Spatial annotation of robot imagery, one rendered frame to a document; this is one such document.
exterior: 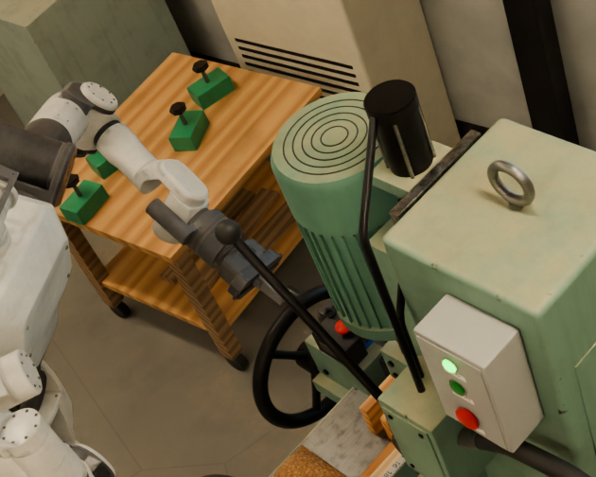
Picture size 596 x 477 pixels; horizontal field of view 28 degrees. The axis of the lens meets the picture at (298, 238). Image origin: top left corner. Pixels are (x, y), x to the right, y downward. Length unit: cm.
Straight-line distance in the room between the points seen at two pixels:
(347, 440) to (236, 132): 142
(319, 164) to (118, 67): 251
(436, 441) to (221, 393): 191
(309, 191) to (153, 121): 194
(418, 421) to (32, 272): 72
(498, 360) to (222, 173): 192
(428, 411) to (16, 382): 52
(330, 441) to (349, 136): 64
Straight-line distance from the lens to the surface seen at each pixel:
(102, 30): 386
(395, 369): 181
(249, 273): 212
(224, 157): 312
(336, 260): 153
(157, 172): 218
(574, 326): 126
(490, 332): 124
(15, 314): 183
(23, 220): 191
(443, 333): 125
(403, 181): 137
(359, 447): 192
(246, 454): 315
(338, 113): 151
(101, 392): 348
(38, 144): 200
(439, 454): 145
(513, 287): 122
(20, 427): 165
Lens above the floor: 244
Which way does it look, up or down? 43 degrees down
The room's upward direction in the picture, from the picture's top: 25 degrees counter-clockwise
